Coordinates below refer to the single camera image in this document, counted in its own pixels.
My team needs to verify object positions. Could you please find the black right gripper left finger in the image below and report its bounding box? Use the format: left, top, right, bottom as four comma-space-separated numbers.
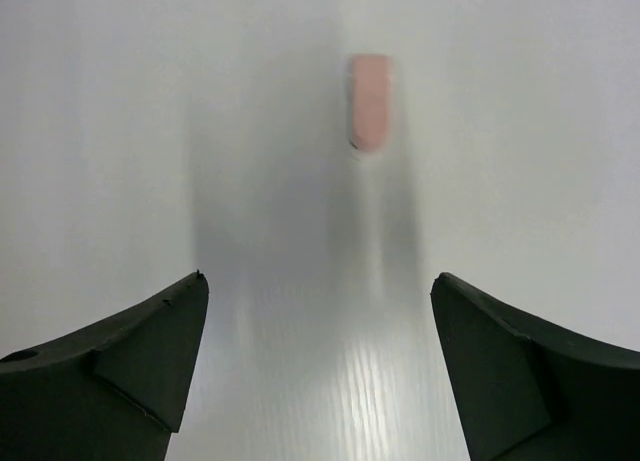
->
1, 271, 209, 460

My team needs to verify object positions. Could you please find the pink eraser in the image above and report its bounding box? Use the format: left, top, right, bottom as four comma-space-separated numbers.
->
349, 54, 392, 152

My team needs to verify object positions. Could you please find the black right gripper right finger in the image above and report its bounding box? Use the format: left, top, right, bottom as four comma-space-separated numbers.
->
431, 273, 639, 461

